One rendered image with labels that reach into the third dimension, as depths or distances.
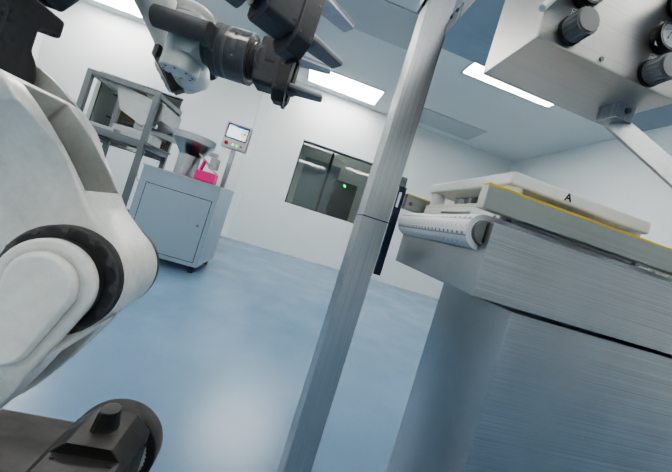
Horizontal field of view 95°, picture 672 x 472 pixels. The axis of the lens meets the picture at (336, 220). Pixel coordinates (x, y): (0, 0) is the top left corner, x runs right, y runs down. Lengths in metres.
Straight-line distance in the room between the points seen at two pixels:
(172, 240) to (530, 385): 2.60
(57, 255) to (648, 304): 0.78
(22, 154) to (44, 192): 0.05
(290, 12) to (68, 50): 6.52
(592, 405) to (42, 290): 0.78
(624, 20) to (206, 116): 5.53
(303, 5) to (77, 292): 0.43
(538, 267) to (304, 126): 5.25
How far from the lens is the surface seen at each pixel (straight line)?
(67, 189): 0.53
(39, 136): 0.55
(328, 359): 0.73
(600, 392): 0.69
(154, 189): 2.88
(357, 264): 0.68
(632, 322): 0.62
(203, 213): 2.75
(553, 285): 0.52
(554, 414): 0.65
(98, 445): 0.85
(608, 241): 0.57
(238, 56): 0.61
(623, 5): 0.59
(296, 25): 0.41
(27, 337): 0.52
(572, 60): 0.52
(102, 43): 6.70
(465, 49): 0.88
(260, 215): 5.41
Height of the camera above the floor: 0.74
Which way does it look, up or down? 1 degrees up
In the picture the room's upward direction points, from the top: 17 degrees clockwise
